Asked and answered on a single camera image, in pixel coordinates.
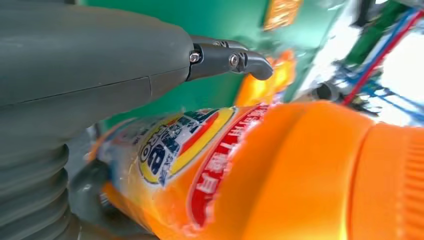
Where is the orange detergent bottle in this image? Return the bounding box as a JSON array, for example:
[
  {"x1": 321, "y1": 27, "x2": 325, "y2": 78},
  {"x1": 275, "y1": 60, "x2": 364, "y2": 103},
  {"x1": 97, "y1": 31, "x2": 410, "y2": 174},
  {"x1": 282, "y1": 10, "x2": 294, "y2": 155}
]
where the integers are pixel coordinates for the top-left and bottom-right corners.
[
  {"x1": 263, "y1": 0, "x2": 303, "y2": 31},
  {"x1": 234, "y1": 49, "x2": 297, "y2": 108},
  {"x1": 87, "y1": 100, "x2": 424, "y2": 240}
]

